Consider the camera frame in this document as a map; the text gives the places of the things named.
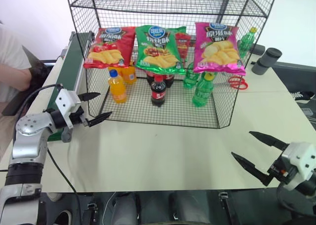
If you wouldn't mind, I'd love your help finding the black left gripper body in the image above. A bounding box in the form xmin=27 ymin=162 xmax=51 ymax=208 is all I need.
xmin=68 ymin=107 xmax=89 ymax=128

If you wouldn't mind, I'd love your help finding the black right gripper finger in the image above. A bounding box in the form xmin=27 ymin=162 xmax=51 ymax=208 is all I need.
xmin=248 ymin=131 xmax=288 ymax=151
xmin=231 ymin=152 xmax=272 ymax=187

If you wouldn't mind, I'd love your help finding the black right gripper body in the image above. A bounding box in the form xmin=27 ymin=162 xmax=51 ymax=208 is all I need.
xmin=266 ymin=150 xmax=297 ymax=184

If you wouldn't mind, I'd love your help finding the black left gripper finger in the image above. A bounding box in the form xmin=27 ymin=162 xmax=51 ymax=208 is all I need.
xmin=83 ymin=111 xmax=113 ymax=127
xmin=78 ymin=92 xmax=101 ymax=102

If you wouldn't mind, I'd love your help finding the green conveyor belt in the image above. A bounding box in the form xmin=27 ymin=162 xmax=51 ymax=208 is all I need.
xmin=44 ymin=31 xmax=96 ymax=143

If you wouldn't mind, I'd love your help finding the orange soda bottle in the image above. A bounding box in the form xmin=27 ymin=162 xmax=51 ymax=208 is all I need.
xmin=120 ymin=66 xmax=138 ymax=84
xmin=108 ymin=69 xmax=128 ymax=104

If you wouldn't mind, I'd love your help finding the red potato chips bag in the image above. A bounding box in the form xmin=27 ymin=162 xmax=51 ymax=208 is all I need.
xmin=83 ymin=27 xmax=136 ymax=70

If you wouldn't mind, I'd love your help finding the black sneaker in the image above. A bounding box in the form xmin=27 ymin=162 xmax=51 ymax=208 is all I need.
xmin=288 ymin=90 xmax=316 ymax=101

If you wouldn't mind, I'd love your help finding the dark bag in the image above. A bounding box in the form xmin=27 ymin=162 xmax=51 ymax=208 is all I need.
xmin=22 ymin=46 xmax=54 ymax=92

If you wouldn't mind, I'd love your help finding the grey cylindrical roll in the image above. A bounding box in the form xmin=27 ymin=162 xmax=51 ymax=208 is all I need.
xmin=251 ymin=47 xmax=283 ymax=75

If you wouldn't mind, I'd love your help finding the white shoe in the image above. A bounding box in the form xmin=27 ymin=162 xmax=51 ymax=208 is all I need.
xmin=46 ymin=192 xmax=64 ymax=203
xmin=55 ymin=210 xmax=72 ymax=225

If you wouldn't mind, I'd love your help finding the green potato chips bag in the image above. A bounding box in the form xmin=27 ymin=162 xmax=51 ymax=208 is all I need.
xmin=134 ymin=25 xmax=187 ymax=75

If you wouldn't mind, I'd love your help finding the green soda bottle yellow cap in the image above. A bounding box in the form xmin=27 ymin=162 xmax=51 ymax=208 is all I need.
xmin=237 ymin=27 xmax=258 ymax=59
xmin=192 ymin=72 xmax=215 ymax=108

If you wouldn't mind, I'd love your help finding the person in white shirt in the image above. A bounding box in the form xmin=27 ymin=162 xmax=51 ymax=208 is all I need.
xmin=0 ymin=20 xmax=33 ymax=102

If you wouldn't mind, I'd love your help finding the magenta potato chips bag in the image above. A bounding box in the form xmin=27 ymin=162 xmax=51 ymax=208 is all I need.
xmin=193 ymin=22 xmax=247 ymax=75

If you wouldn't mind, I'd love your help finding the small red snack bag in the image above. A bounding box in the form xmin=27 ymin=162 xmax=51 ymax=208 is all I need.
xmin=174 ymin=32 xmax=193 ymax=63

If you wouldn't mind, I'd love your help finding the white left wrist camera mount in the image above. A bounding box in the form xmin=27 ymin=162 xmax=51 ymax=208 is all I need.
xmin=54 ymin=88 xmax=82 ymax=121

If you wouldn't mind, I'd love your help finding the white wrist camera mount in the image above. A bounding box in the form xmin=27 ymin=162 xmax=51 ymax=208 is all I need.
xmin=282 ymin=141 xmax=316 ymax=181
xmin=54 ymin=88 xmax=82 ymax=121

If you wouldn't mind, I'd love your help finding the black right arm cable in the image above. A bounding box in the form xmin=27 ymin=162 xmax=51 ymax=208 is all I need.
xmin=276 ymin=182 xmax=316 ymax=217

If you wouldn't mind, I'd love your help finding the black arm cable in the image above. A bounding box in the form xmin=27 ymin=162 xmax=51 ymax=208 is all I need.
xmin=14 ymin=83 xmax=64 ymax=127
xmin=276 ymin=182 xmax=316 ymax=217

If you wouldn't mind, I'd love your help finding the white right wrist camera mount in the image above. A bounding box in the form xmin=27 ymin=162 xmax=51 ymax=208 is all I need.
xmin=282 ymin=141 xmax=316 ymax=181

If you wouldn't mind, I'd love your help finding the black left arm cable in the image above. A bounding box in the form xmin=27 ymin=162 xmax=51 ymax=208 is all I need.
xmin=14 ymin=83 xmax=64 ymax=127

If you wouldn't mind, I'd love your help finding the black wire mesh shelf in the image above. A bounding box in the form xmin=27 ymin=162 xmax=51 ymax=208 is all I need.
xmin=65 ymin=0 xmax=279 ymax=129

